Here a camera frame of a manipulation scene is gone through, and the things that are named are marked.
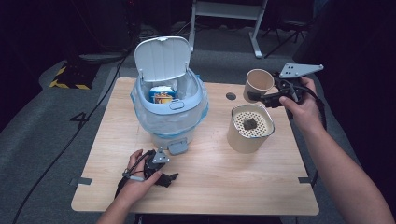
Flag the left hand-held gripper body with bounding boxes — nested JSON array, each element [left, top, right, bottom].
[[143, 147, 171, 181]]

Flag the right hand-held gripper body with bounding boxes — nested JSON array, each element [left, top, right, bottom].
[[266, 63, 325, 108]]

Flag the brown paper cup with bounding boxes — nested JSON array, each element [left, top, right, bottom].
[[242, 68, 276, 104]]

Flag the brown food scraps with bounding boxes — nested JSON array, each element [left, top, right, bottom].
[[242, 119, 259, 132]]

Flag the beige canister with perforated strainer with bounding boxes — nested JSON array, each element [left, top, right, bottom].
[[226, 103, 276, 155]]

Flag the white and blue pedal bin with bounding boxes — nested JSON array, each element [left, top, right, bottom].
[[130, 35, 210, 157]]

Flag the colourful cardboard carton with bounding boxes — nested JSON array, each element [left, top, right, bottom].
[[149, 85, 176, 105]]

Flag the person's left hand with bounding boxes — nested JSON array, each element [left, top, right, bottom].
[[119, 148, 163, 206]]

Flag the person's right hand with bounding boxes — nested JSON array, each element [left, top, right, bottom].
[[278, 76, 325, 136]]

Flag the black tripod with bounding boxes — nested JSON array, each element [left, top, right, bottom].
[[263, 20, 312, 60]]

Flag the clear plastic bin liner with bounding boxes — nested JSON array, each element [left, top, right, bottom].
[[130, 69, 210, 140]]

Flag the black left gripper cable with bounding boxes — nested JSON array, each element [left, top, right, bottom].
[[114, 149, 156, 199]]

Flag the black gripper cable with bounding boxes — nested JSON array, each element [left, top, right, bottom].
[[114, 149, 156, 199], [279, 78, 329, 189]]

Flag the grey cable plug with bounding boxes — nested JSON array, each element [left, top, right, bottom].
[[122, 173, 146, 183]]

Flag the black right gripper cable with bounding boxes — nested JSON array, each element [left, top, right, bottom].
[[279, 78, 329, 189]]

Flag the white metal stand frame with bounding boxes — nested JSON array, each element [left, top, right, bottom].
[[186, 0, 269, 60]]

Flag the long black floor cable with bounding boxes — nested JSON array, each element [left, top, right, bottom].
[[11, 46, 134, 224]]

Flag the bundle of floor cables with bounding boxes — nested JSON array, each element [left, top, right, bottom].
[[135, 21, 191, 49]]

